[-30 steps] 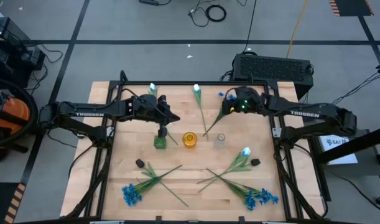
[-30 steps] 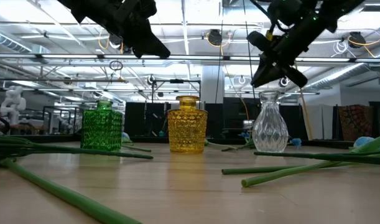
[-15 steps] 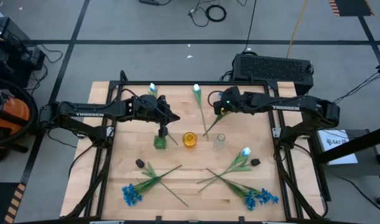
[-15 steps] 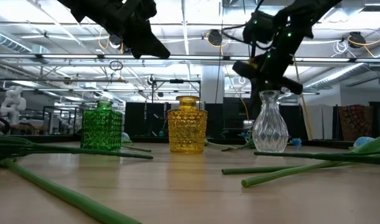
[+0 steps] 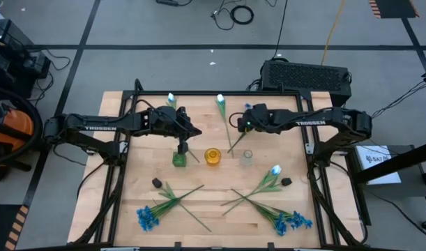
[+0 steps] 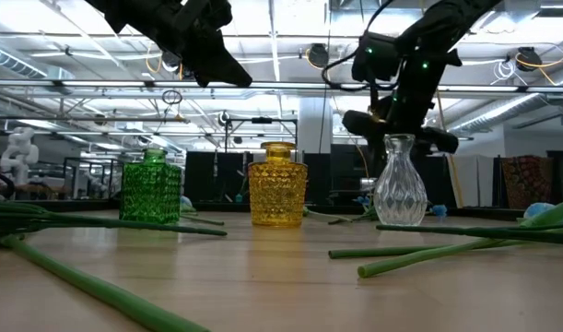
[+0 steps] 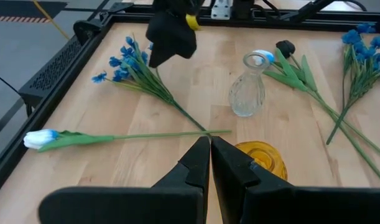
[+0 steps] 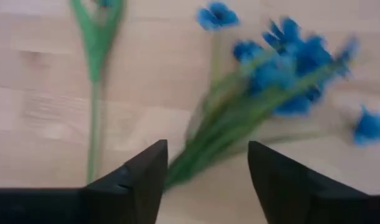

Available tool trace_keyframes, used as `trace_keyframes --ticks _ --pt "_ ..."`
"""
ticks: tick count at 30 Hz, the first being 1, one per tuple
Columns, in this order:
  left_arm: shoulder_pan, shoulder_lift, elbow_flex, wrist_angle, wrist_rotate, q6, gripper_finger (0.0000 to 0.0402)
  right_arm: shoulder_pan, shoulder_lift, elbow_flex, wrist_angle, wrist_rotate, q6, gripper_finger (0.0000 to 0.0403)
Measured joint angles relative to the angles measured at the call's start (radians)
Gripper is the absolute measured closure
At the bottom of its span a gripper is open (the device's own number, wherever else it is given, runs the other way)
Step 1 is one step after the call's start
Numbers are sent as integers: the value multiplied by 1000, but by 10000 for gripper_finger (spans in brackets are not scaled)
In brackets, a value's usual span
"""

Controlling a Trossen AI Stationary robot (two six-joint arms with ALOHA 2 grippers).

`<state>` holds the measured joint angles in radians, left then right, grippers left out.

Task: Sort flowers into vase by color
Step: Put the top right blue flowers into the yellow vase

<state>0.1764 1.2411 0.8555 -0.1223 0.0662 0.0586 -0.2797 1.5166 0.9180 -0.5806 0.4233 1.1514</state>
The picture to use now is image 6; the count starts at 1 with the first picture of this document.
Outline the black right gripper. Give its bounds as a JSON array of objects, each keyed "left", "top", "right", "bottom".
[{"left": 341, "top": 48, "right": 462, "bottom": 156}]

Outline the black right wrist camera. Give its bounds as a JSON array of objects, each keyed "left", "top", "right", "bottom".
[{"left": 351, "top": 30, "right": 402, "bottom": 85}]

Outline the black round ceiling fixture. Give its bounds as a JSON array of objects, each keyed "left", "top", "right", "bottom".
[
  {"left": 307, "top": 42, "right": 331, "bottom": 69},
  {"left": 160, "top": 49, "right": 183, "bottom": 70},
  {"left": 515, "top": 45, "right": 544, "bottom": 73}
]

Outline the yellow textured glass vase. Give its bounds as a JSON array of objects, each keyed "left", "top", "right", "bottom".
[{"left": 247, "top": 140, "right": 309, "bottom": 228}]

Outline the black partition panel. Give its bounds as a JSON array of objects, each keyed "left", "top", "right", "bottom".
[
  {"left": 421, "top": 154, "right": 458, "bottom": 208},
  {"left": 183, "top": 150, "right": 254, "bottom": 204},
  {"left": 302, "top": 143, "right": 379, "bottom": 207}
]

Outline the green textured glass vase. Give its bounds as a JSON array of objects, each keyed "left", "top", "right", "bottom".
[{"left": 118, "top": 147, "right": 183, "bottom": 226}]

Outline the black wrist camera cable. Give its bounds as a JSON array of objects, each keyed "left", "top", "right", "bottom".
[{"left": 321, "top": 0, "right": 400, "bottom": 92}]

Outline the patterned red rug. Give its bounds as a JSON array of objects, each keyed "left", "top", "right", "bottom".
[{"left": 500, "top": 155, "right": 555, "bottom": 210}]

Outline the green stems pile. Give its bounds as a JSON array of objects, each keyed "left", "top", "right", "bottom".
[{"left": 0, "top": 233, "right": 213, "bottom": 332}]

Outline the black frame glass enclosure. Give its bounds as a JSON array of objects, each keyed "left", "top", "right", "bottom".
[{"left": 63, "top": 156, "right": 125, "bottom": 200}]

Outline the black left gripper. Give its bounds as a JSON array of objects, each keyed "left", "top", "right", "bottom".
[{"left": 123, "top": 0, "right": 253, "bottom": 89}]

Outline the black metal rack frame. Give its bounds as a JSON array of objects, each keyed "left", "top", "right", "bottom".
[{"left": 223, "top": 116, "right": 299, "bottom": 204}]

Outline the clear cut glass vase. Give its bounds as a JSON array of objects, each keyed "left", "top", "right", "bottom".
[{"left": 372, "top": 133, "right": 428, "bottom": 227}]

